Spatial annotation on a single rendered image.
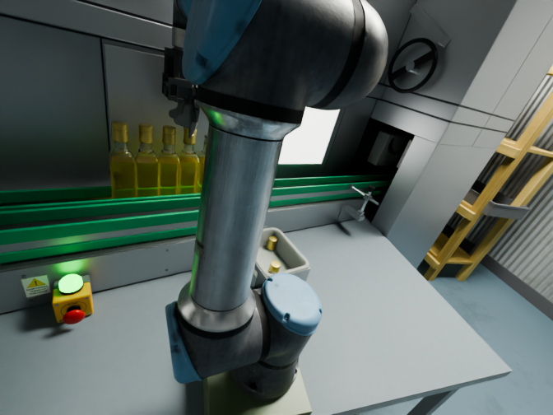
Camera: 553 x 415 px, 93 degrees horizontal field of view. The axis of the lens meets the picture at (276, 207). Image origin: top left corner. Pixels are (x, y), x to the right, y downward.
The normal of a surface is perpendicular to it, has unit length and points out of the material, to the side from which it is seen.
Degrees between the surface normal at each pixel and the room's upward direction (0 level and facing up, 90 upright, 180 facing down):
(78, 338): 0
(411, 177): 90
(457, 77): 90
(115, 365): 0
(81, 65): 90
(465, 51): 90
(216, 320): 40
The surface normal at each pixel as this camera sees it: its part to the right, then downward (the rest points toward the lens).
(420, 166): -0.82, 0.10
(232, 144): -0.21, 0.36
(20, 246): 0.52, 0.53
